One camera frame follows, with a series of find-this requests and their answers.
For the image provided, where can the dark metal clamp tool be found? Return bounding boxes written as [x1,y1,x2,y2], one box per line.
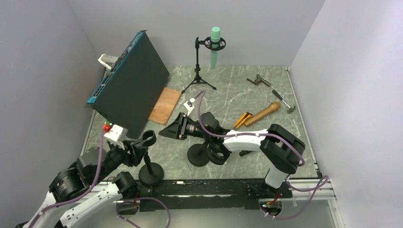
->
[247,74,271,87]

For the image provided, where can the wooden board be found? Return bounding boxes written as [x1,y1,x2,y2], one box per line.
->
[148,87,182,125]

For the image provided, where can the white power strip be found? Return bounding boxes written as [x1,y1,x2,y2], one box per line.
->
[97,54,121,71]

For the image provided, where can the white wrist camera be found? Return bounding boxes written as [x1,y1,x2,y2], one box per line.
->
[102,123,128,149]
[183,98,195,117]

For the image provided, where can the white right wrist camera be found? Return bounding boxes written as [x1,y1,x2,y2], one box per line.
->
[183,98,195,117]

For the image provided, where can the black shock-mount desk stand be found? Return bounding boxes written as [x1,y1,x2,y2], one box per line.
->
[187,141,232,167]

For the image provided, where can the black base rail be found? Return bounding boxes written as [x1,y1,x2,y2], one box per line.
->
[133,178,292,212]

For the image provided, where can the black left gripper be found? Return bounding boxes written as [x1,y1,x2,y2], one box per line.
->
[92,139,149,183]

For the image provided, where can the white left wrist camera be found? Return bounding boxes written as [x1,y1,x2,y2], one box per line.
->
[102,123,128,149]

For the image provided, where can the mint green microphone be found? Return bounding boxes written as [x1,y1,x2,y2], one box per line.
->
[210,27,221,69]

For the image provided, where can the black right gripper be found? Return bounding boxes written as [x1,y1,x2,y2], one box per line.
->
[159,112,212,140]

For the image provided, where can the black clip desk mic stand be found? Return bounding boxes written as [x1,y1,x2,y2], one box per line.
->
[133,130,164,187]

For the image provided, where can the black tripod mic stand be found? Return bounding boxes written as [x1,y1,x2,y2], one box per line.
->
[181,37,226,94]

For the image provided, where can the black microphone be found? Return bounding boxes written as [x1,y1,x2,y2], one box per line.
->
[239,151,252,157]

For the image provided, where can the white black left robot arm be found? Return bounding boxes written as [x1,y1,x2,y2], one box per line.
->
[16,141,148,228]

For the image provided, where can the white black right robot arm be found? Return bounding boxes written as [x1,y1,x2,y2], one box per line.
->
[158,112,306,197]

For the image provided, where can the small metal hammer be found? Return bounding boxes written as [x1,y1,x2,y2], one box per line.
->
[272,90,296,114]

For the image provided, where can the blue black network switch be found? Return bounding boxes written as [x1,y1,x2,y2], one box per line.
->
[86,30,170,139]

